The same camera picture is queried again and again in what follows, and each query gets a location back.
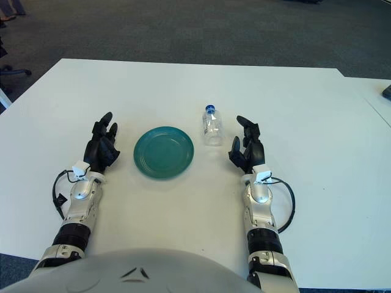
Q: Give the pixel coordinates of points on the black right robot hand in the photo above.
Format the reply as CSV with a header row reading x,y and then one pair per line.
x,y
253,149

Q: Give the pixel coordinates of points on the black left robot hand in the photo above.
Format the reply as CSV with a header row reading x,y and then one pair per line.
x,y
97,149

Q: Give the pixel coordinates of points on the clear bottle with blue cap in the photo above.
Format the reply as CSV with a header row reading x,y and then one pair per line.
x,y
211,128

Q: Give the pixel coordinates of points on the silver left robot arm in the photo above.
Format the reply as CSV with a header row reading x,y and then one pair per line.
x,y
81,192

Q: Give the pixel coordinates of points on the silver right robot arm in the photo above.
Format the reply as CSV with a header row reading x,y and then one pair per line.
x,y
259,192

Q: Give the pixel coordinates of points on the green round plate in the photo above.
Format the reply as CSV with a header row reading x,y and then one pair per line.
x,y
163,152

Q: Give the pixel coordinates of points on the white desk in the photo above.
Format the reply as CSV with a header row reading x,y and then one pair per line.
x,y
4,100

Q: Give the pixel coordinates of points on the black office chair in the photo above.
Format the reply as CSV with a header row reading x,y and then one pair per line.
x,y
15,72

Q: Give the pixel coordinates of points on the silver robot torso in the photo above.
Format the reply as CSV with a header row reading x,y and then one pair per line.
x,y
91,274

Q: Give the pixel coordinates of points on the dark flat device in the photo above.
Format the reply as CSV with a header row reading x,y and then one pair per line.
x,y
388,91

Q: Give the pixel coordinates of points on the person legs and shoes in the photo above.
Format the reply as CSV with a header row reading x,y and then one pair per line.
x,y
9,7

